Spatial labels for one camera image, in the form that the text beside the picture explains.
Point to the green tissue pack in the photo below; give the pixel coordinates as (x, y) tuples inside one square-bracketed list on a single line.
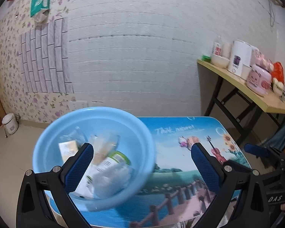
[(38, 7)]

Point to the pink earbud case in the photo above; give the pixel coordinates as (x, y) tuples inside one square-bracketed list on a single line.
[(191, 141)]

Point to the printed folding table top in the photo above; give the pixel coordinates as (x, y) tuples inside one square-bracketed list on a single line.
[(173, 169)]

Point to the clear bag of snacks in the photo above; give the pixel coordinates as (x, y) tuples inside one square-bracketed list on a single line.
[(76, 135)]

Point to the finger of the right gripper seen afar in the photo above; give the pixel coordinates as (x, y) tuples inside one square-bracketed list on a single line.
[(255, 150)]

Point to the pink cartoon appliance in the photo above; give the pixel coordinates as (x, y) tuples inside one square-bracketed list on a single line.
[(259, 78)]

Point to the hello kitty figurine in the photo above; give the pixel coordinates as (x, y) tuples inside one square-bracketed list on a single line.
[(182, 142)]

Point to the white electric kettle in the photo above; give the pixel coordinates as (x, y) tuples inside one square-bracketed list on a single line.
[(241, 53)]

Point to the white bowl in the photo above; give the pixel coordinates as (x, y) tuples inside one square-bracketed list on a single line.
[(219, 61)]

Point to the light blue plastic basin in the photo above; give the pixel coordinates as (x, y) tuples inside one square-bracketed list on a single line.
[(136, 143)]

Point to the white rice cooker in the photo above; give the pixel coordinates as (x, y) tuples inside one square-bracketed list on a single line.
[(10, 123)]

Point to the small yellow white box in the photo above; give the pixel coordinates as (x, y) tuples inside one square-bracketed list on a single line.
[(68, 149)]

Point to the clear box of floss picks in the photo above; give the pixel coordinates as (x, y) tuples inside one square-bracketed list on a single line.
[(112, 180)]

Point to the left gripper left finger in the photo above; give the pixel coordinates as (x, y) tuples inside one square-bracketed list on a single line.
[(33, 209)]

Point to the black framed side table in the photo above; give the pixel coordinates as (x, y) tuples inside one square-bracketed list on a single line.
[(244, 123)]

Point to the clear box of toothpicks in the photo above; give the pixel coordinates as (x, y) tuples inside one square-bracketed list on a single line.
[(103, 145)]

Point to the red bag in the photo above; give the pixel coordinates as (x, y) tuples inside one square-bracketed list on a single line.
[(278, 72)]

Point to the small green box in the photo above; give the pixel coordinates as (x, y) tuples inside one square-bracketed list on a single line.
[(206, 58)]

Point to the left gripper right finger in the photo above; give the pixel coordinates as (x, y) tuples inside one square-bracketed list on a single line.
[(251, 209)]

